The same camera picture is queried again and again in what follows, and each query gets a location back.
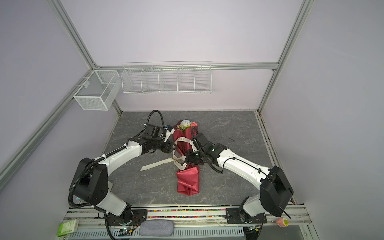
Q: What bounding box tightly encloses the cream ribbon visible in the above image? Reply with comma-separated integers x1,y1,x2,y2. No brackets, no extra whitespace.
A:
140,137,197,171

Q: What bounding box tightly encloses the red wrapping paper sheet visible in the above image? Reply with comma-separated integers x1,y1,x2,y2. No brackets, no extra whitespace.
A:
173,120,200,196

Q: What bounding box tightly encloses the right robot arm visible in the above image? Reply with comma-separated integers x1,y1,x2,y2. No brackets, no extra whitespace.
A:
186,133,294,223

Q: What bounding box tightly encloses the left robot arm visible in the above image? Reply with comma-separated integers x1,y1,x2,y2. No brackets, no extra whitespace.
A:
68,124,175,225

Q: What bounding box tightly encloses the white mesh box basket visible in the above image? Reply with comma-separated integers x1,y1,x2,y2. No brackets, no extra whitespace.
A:
74,70,122,111

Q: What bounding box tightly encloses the grey foam pad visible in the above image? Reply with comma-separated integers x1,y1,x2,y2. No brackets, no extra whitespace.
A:
140,220,175,237

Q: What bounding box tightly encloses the pink round object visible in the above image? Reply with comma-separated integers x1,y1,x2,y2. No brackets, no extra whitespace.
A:
276,218,290,228

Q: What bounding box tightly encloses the green white packet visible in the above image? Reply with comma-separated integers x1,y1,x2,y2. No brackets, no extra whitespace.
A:
57,219,79,237

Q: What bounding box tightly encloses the white wire shelf basket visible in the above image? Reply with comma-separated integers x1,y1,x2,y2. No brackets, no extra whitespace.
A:
122,61,213,94

